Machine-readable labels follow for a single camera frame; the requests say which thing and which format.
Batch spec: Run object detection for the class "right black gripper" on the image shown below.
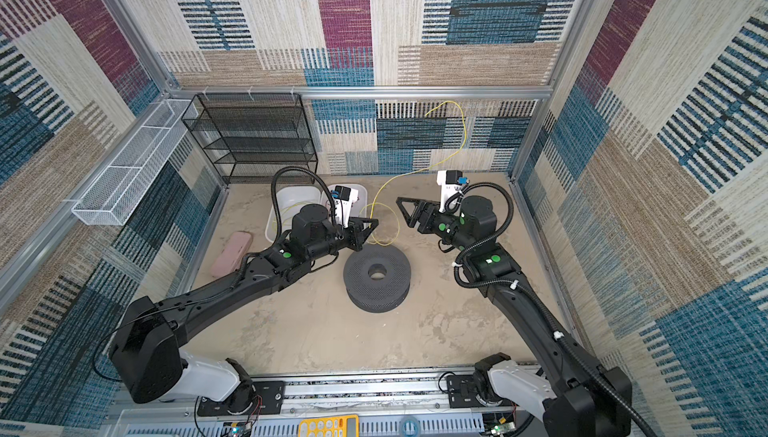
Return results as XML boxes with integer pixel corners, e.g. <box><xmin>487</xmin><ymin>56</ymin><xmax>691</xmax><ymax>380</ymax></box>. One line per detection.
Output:
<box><xmin>396</xmin><ymin>197</ymin><xmax>473</xmax><ymax>254</ymax></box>

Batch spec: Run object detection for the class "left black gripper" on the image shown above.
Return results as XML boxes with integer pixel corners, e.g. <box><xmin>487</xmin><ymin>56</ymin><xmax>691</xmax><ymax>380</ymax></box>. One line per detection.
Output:
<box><xmin>306</xmin><ymin>216</ymin><xmax>378</xmax><ymax>266</ymax></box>

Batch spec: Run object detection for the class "yellow cable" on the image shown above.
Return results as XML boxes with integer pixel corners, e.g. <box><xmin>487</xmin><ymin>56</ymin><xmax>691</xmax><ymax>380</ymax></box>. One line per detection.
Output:
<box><xmin>364</xmin><ymin>100</ymin><xmax>468</xmax><ymax>247</ymax></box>

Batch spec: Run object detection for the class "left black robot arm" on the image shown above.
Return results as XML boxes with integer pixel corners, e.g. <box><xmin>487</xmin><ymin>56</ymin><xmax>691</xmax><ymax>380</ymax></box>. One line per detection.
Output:
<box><xmin>106</xmin><ymin>203</ymin><xmax>379</xmax><ymax>415</ymax></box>

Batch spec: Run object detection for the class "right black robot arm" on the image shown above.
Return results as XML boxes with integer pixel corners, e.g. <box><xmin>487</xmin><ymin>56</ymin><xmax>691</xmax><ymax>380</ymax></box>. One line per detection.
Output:
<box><xmin>396</xmin><ymin>182</ymin><xmax>655</xmax><ymax>436</ymax></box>

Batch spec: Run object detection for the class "pink eraser block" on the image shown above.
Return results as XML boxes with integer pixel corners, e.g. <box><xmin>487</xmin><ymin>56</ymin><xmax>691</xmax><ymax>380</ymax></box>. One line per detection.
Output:
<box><xmin>210</xmin><ymin>231</ymin><xmax>253</xmax><ymax>279</ymax></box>

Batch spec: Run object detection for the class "yellow calculator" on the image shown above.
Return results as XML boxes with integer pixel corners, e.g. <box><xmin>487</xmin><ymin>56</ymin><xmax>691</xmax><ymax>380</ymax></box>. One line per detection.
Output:
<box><xmin>297</xmin><ymin>415</ymin><xmax>360</xmax><ymax>437</ymax></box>

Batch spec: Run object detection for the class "blue tape roll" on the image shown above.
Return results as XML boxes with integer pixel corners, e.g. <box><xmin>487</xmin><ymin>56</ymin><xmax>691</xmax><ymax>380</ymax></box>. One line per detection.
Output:
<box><xmin>398</xmin><ymin>415</ymin><xmax>422</xmax><ymax>437</ymax></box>

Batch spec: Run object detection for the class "white tray with red cable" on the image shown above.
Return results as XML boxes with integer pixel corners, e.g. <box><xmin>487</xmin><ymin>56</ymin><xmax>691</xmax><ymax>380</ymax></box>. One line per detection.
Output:
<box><xmin>329</xmin><ymin>183</ymin><xmax>368</xmax><ymax>218</ymax></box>

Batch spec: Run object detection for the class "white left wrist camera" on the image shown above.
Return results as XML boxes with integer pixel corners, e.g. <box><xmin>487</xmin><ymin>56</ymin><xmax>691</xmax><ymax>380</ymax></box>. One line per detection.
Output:
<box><xmin>331</xmin><ymin>185</ymin><xmax>359</xmax><ymax>228</ymax></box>

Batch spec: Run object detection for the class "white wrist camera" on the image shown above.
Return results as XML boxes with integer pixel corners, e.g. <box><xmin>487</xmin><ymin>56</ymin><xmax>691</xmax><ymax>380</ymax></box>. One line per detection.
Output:
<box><xmin>437</xmin><ymin>170</ymin><xmax>469</xmax><ymax>213</ymax></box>
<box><xmin>331</xmin><ymin>185</ymin><xmax>359</xmax><ymax>228</ymax></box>

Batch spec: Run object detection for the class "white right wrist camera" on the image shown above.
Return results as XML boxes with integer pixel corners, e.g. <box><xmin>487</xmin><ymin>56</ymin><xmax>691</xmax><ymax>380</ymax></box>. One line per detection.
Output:
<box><xmin>437</xmin><ymin>170</ymin><xmax>469</xmax><ymax>213</ymax></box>

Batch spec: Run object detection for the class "white tray with yellow cables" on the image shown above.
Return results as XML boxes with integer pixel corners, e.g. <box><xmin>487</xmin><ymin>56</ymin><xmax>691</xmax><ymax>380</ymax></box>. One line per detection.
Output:
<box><xmin>265</xmin><ymin>186</ymin><xmax>321</xmax><ymax>242</ymax></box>

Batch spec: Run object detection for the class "black wire mesh shelf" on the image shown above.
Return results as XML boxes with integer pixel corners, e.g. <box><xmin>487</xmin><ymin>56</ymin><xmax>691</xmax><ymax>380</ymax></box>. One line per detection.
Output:
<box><xmin>181</xmin><ymin>93</ymin><xmax>318</xmax><ymax>184</ymax></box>

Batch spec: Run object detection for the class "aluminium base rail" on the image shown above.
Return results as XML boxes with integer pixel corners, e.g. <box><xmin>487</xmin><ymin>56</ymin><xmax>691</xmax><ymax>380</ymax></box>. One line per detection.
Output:
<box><xmin>101</xmin><ymin>364</ymin><xmax>541</xmax><ymax>437</ymax></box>

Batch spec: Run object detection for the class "aluminium horizontal back rail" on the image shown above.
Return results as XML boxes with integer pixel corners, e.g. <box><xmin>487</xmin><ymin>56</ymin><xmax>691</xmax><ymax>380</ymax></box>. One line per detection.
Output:
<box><xmin>168</xmin><ymin>86</ymin><xmax>553</xmax><ymax>100</ymax></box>

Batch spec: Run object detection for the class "white wire mesh basket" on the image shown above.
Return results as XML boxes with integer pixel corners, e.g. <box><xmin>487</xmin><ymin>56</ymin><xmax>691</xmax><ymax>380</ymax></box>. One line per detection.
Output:
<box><xmin>72</xmin><ymin>99</ymin><xmax>190</xmax><ymax>226</ymax></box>

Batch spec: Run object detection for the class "aluminium corner post left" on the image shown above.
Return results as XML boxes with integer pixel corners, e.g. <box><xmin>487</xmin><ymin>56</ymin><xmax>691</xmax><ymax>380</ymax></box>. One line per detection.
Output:
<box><xmin>102</xmin><ymin>0</ymin><xmax>172</xmax><ymax>96</ymax></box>

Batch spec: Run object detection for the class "aluminium corner post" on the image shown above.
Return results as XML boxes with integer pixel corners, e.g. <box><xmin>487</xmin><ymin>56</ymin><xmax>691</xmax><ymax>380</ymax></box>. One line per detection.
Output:
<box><xmin>102</xmin><ymin>0</ymin><xmax>172</xmax><ymax>96</ymax></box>
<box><xmin>508</xmin><ymin>0</ymin><xmax>596</xmax><ymax>188</ymax></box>

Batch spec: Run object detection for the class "aluminium corner post right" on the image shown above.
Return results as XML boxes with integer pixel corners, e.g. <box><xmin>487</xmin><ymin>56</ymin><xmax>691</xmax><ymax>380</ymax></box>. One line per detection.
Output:
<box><xmin>508</xmin><ymin>0</ymin><xmax>596</xmax><ymax>188</ymax></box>

